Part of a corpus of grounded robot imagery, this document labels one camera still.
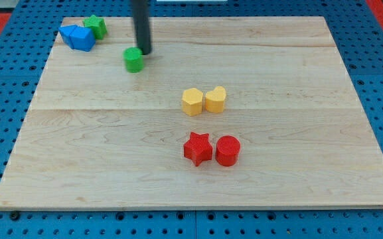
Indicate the yellow hexagon block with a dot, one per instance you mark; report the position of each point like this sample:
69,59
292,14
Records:
191,101

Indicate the red star block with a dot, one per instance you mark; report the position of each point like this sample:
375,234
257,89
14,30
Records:
198,148

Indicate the yellow heart block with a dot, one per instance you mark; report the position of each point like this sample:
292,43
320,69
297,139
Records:
215,100

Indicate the green star block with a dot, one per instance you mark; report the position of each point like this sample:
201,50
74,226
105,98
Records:
97,26

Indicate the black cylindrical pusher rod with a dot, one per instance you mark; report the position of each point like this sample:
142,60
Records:
140,15

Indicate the green cylinder block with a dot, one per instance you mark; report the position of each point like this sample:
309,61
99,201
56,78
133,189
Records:
133,59

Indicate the blue cube block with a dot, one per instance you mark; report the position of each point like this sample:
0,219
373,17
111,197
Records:
82,38

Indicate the light wooden board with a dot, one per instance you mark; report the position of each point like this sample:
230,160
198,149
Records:
97,138

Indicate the blue triangular block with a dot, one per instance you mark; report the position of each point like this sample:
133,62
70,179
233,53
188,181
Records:
67,34

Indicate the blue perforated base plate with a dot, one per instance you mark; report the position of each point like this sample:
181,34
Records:
25,44

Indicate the red cylinder block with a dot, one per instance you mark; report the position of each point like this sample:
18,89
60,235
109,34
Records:
227,150

